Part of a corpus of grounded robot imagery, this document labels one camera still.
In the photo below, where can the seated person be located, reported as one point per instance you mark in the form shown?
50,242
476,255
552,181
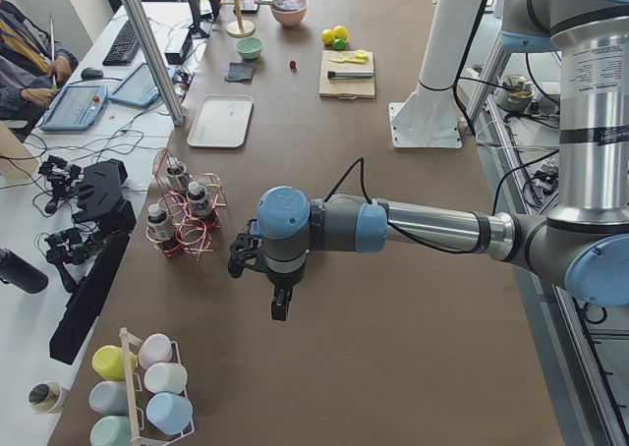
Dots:
33,65

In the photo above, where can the blue teach pendant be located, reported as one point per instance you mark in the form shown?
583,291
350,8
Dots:
137,89
75,108

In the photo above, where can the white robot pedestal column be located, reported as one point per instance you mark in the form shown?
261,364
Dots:
429,116

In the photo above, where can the yellow cup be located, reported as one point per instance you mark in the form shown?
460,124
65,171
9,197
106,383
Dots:
107,362

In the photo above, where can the dark grey cloth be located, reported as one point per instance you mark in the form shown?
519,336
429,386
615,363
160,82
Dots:
239,72

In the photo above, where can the black keyboard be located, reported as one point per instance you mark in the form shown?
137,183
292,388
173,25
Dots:
124,47

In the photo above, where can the black handled knife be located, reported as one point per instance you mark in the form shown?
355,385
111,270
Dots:
349,75

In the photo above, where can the black computer mouse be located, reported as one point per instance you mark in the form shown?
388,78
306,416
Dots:
90,73

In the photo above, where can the white cup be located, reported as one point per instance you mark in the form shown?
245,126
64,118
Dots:
170,377

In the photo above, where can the blue cup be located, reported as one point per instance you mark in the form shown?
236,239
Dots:
169,413

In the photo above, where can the wooden mug tree stand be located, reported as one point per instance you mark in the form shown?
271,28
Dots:
241,27

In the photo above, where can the mint green cup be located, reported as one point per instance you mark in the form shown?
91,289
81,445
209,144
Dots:
111,431

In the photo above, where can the aluminium frame post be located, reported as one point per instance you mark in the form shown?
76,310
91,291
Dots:
151,53

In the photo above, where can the cream rectangular tray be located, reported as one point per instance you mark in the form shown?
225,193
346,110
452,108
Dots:
221,121

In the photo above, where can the dark drink bottle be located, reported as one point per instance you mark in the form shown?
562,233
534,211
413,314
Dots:
198,199
160,224
177,174

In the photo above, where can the wooden cutting board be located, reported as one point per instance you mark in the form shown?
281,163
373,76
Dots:
349,89

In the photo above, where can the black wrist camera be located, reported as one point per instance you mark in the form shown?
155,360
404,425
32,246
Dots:
246,251

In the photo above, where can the grey cup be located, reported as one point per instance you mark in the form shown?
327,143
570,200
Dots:
109,398

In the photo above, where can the pink cup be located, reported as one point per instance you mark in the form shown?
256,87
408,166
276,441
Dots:
154,349

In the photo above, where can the green lime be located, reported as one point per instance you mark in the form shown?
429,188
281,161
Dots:
339,44

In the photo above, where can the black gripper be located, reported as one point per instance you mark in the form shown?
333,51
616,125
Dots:
282,281

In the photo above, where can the copper wire bottle rack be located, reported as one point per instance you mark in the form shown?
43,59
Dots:
193,235

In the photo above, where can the green bowl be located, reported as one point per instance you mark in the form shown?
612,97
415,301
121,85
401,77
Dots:
249,48

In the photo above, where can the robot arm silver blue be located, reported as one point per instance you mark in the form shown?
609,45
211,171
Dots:
581,245

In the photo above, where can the pink bowl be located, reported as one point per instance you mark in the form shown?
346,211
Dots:
289,13

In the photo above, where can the black water bottle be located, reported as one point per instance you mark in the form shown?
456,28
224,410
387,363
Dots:
20,273

